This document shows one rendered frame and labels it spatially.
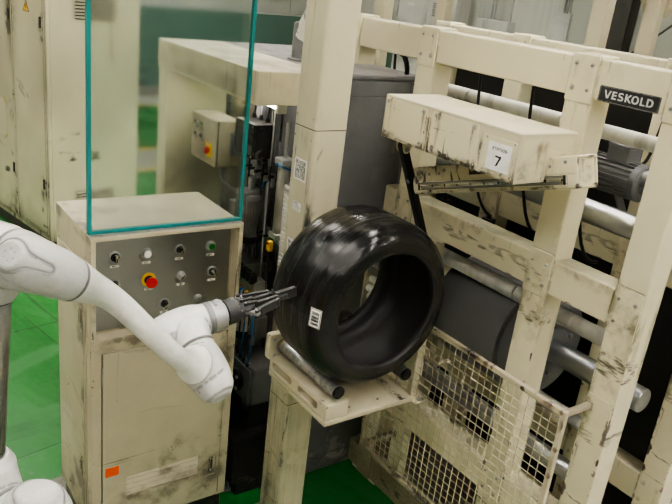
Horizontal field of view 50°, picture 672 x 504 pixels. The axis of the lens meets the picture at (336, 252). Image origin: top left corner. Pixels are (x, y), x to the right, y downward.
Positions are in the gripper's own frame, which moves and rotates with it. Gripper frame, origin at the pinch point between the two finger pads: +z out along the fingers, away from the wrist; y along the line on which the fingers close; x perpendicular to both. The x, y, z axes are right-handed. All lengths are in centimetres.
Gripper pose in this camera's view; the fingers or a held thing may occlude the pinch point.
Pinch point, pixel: (285, 293)
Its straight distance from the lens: 217.3
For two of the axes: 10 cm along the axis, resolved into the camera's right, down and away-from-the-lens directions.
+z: 8.3, -2.4, 5.1
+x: 0.0, 9.1, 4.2
